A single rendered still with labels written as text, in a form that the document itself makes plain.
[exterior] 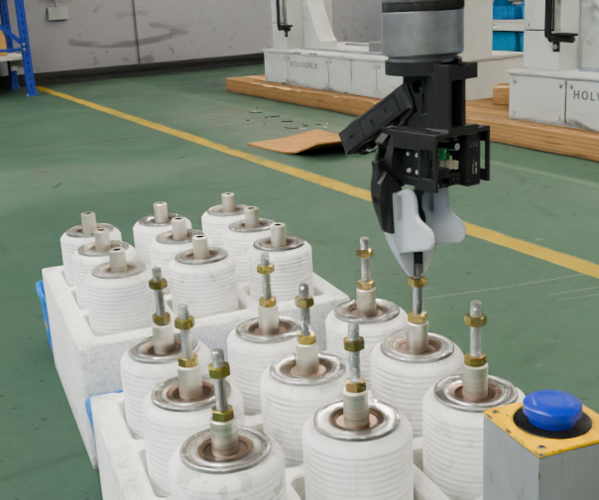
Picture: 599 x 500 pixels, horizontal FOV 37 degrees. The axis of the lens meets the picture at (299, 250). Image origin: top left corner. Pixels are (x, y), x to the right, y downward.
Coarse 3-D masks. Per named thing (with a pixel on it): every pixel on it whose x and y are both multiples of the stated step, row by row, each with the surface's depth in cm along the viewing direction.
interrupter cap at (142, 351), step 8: (152, 336) 98; (176, 336) 98; (192, 336) 97; (136, 344) 96; (144, 344) 96; (152, 344) 96; (176, 344) 96; (192, 344) 95; (136, 352) 94; (144, 352) 94; (152, 352) 94; (176, 352) 93; (192, 352) 93; (136, 360) 92; (144, 360) 92; (152, 360) 91; (160, 360) 91; (168, 360) 91; (176, 360) 92
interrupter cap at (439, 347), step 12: (396, 336) 94; (432, 336) 94; (444, 336) 93; (384, 348) 91; (396, 348) 91; (432, 348) 92; (444, 348) 91; (396, 360) 89; (408, 360) 88; (420, 360) 88; (432, 360) 88
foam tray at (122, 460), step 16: (96, 400) 100; (112, 400) 100; (96, 416) 97; (112, 416) 96; (256, 416) 95; (96, 432) 99; (112, 432) 93; (128, 432) 93; (96, 448) 103; (112, 448) 89; (128, 448) 89; (144, 448) 89; (416, 448) 87; (112, 464) 88; (128, 464) 86; (144, 464) 90; (416, 464) 87; (112, 480) 89; (128, 480) 83; (144, 480) 83; (288, 480) 82; (416, 480) 81; (112, 496) 92; (128, 496) 81; (144, 496) 81; (288, 496) 79; (304, 496) 84; (416, 496) 80; (432, 496) 78
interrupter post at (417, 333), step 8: (408, 320) 91; (408, 328) 91; (416, 328) 90; (424, 328) 90; (408, 336) 91; (416, 336) 90; (424, 336) 90; (408, 344) 91; (416, 344) 90; (424, 344) 91
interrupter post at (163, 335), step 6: (156, 324) 94; (168, 324) 94; (156, 330) 93; (162, 330) 93; (168, 330) 93; (156, 336) 93; (162, 336) 93; (168, 336) 94; (156, 342) 94; (162, 342) 93; (168, 342) 94; (174, 342) 95; (156, 348) 94; (162, 348) 94; (168, 348) 94; (174, 348) 95
